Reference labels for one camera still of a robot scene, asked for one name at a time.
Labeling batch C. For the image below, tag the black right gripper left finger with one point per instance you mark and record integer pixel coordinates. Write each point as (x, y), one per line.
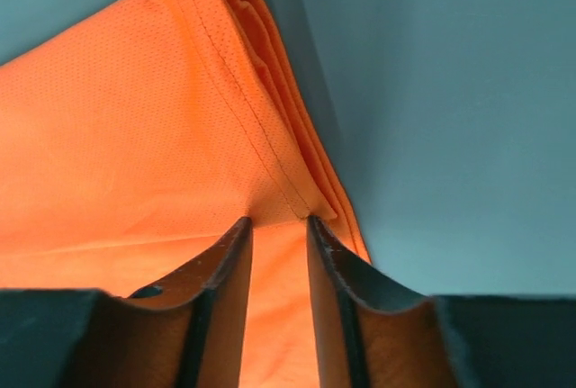
(184, 330)

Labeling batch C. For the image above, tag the orange t shirt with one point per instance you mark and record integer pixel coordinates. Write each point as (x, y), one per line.
(134, 139)

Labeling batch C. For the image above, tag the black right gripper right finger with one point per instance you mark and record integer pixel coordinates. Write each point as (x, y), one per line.
(371, 331)

